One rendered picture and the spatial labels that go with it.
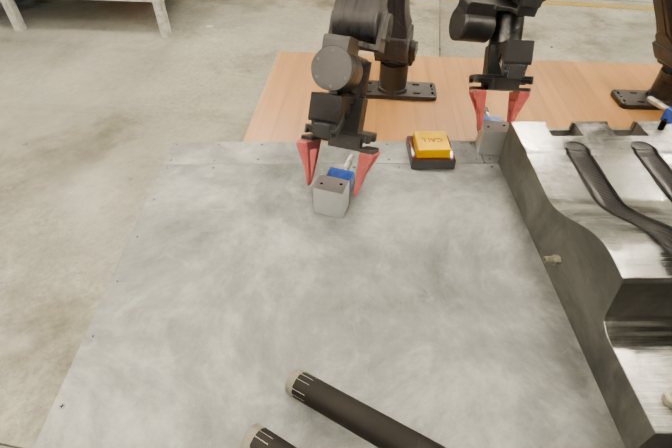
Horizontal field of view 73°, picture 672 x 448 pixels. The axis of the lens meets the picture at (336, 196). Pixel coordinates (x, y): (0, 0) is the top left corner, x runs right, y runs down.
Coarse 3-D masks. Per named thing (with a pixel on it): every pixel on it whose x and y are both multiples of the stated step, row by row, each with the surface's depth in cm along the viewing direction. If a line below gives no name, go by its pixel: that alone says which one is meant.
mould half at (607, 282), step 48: (528, 144) 73; (624, 144) 73; (528, 192) 71; (576, 192) 65; (624, 192) 65; (576, 240) 57; (624, 240) 51; (576, 288) 57; (624, 288) 48; (576, 336) 57; (624, 336) 51; (624, 384) 48; (624, 432) 48
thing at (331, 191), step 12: (348, 156) 80; (336, 168) 76; (348, 168) 78; (324, 180) 72; (336, 180) 72; (348, 180) 72; (324, 192) 70; (336, 192) 70; (348, 192) 73; (324, 204) 72; (336, 204) 71; (348, 204) 75; (336, 216) 73
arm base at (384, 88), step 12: (384, 72) 99; (396, 72) 98; (372, 84) 105; (384, 84) 101; (396, 84) 100; (408, 84) 105; (420, 84) 105; (432, 84) 105; (372, 96) 102; (384, 96) 101; (396, 96) 101; (408, 96) 101; (420, 96) 101; (432, 96) 101
